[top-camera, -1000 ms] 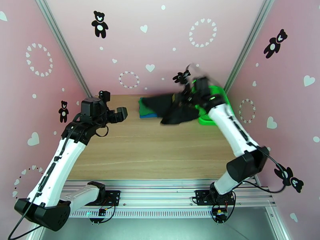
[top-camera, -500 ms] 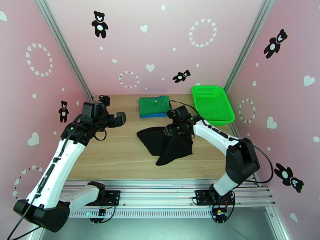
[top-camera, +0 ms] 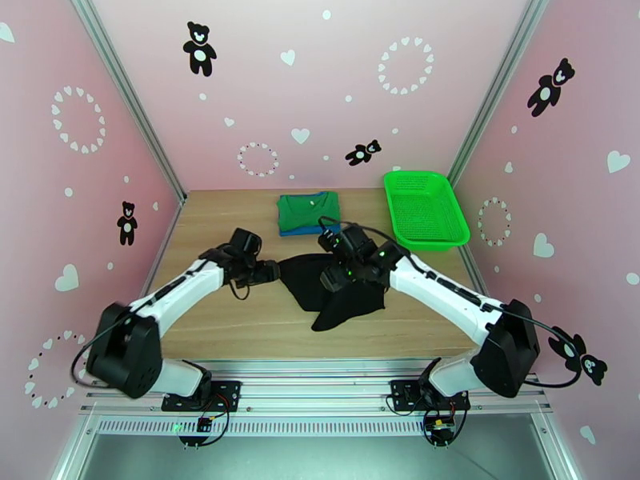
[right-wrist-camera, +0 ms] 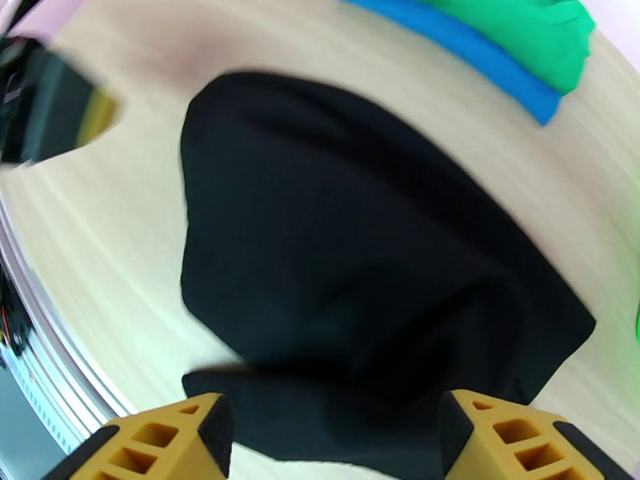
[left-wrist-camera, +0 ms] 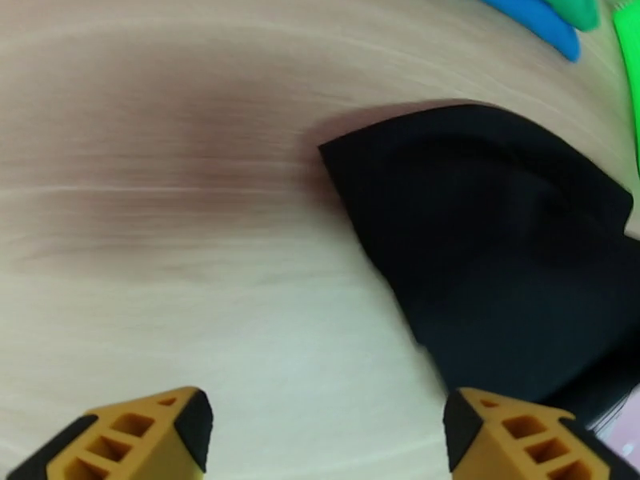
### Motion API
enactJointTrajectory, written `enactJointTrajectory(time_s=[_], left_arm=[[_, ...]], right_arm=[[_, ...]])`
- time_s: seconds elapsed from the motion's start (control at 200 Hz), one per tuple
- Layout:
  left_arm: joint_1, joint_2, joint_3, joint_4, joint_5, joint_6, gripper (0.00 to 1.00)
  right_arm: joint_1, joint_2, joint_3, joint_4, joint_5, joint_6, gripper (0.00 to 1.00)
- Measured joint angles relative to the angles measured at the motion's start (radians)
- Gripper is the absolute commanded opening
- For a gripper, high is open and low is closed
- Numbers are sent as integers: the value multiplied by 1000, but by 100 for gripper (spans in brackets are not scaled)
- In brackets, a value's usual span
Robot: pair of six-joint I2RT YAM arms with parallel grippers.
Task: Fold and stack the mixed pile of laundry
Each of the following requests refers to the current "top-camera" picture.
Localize aluminium corner post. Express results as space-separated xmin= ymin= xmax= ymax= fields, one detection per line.
xmin=446 ymin=0 xmax=554 ymax=184
xmin=66 ymin=0 xmax=189 ymax=202

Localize grey sheet metal panel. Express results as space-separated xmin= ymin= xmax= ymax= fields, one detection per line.
xmin=50 ymin=413 xmax=576 ymax=480

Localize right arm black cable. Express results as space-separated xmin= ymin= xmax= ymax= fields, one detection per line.
xmin=318 ymin=215 xmax=589 ymax=390

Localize black t-shirt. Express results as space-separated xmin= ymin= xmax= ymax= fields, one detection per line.
xmin=277 ymin=252 xmax=389 ymax=333

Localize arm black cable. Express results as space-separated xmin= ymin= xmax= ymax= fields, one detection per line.
xmin=318 ymin=215 xmax=589 ymax=390
xmin=70 ymin=281 xmax=251 ymax=390

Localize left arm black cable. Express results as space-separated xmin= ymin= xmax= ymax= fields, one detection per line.
xmin=70 ymin=281 xmax=251 ymax=390

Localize yellow connector module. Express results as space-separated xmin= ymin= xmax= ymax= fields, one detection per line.
xmin=425 ymin=413 xmax=456 ymax=447

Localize black teddy bear sticker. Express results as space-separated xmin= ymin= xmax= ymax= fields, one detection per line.
xmin=547 ymin=326 xmax=609 ymax=387
xmin=345 ymin=139 xmax=382 ymax=168
xmin=526 ymin=57 xmax=576 ymax=118
xmin=117 ymin=201 xmax=139 ymax=246

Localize green t-shirt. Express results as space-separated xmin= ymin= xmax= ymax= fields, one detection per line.
xmin=277 ymin=190 xmax=343 ymax=234

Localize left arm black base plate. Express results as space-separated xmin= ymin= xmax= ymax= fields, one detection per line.
xmin=161 ymin=379 xmax=242 ymax=413

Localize aluminium frame rails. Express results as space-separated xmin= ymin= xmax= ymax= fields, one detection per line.
xmin=79 ymin=358 xmax=554 ymax=417

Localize blue t-shirt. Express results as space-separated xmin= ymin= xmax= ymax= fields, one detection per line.
xmin=278 ymin=224 xmax=342 ymax=238

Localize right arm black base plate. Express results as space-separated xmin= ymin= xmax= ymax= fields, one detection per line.
xmin=390 ymin=378 xmax=471 ymax=412

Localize green plastic basket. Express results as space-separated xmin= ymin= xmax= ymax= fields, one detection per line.
xmin=383 ymin=169 xmax=472 ymax=252

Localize perforated metal strip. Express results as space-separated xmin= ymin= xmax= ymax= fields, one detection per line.
xmin=94 ymin=417 xmax=431 ymax=437

